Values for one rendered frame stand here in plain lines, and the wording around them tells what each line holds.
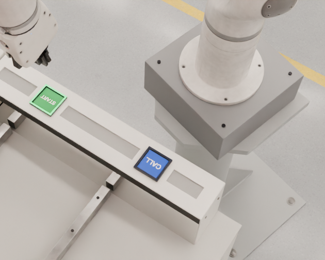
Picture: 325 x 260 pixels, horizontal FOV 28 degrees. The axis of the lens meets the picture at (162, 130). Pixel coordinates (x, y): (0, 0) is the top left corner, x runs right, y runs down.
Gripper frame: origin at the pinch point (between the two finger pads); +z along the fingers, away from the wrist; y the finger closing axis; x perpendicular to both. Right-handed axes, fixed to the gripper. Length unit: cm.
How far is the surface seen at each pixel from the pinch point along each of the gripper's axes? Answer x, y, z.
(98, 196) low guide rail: -17.9, -13.7, 24.1
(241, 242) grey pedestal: -43, 9, 114
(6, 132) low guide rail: 8.0, -12.6, 25.2
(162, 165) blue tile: -27.7, -2.8, 14.9
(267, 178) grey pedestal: -39, 35, 120
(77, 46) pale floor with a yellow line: 53, 43, 123
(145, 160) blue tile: -24.4, -3.7, 14.7
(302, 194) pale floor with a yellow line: -52, 37, 122
